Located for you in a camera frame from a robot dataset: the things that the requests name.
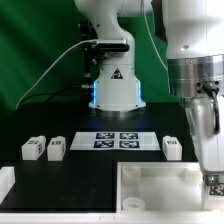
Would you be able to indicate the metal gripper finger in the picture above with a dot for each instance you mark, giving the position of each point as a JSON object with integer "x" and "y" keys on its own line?
{"x": 211, "y": 180}

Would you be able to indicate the white left obstacle bar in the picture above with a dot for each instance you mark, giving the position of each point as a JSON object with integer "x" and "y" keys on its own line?
{"x": 7, "y": 181}

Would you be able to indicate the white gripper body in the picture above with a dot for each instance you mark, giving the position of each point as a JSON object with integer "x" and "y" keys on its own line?
{"x": 209, "y": 147}

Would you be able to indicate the white marker sheet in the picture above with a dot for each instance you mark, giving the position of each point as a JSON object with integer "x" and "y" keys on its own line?
{"x": 140, "y": 141}

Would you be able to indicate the black camera on base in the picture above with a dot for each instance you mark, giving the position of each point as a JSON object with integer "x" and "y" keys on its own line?
{"x": 94, "y": 53}

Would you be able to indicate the white square tabletop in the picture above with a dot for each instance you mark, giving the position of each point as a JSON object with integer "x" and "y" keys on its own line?
{"x": 162, "y": 193}

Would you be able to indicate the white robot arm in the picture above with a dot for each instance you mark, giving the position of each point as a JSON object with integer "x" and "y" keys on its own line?
{"x": 194, "y": 33}

